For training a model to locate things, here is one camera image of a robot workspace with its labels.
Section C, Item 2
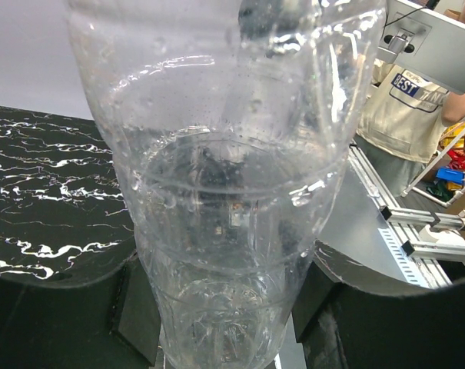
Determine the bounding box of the clear plastic bottle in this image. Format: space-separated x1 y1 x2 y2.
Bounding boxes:
65 1 386 368

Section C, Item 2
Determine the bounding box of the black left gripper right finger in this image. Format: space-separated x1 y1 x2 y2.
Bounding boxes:
292 241 465 368

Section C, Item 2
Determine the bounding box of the person in cream shirt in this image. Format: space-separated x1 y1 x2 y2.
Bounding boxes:
353 0 465 199

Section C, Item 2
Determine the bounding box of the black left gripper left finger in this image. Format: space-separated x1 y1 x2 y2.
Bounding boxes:
0 237 161 368

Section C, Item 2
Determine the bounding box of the grey monitor panel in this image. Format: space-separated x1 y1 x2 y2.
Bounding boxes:
377 1 465 95

